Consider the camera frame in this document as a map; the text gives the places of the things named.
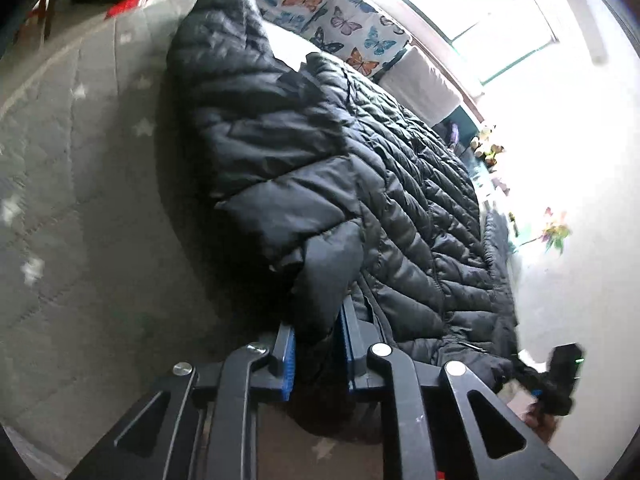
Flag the brown plush toy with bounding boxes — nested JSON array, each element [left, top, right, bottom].
[[475, 144, 507, 168]]

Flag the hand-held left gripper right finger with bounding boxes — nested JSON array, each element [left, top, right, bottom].
[[339, 305, 581, 480]]

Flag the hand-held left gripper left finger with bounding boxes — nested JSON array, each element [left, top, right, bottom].
[[67, 322, 298, 480]]

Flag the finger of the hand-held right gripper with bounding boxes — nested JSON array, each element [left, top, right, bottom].
[[511, 354, 550, 401]]

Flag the window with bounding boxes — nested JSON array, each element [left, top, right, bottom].
[[395, 0, 561, 86]]

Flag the grey cushion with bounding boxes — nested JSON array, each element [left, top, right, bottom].
[[377, 46, 463, 126]]

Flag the grey star quilted table cover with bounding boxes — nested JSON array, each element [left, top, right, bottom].
[[0, 0, 391, 480]]

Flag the black puffer jacket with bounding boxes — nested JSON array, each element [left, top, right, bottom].
[[167, 0, 521, 441]]

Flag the colourful artificial flower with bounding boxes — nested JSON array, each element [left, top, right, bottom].
[[520, 206, 573, 256]]

